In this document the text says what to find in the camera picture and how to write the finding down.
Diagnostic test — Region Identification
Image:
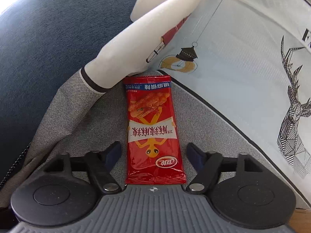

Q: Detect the red spicy strip packet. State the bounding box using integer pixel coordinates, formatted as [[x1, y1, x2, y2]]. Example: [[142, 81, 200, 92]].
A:
[[123, 76, 187, 185]]

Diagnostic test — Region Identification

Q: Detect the deer print sofa cover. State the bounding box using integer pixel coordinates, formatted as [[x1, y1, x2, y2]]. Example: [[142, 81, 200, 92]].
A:
[[1, 0, 310, 208]]

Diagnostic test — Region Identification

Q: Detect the blue sofa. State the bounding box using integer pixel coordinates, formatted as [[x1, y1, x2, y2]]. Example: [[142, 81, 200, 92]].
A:
[[1, 0, 136, 179]]

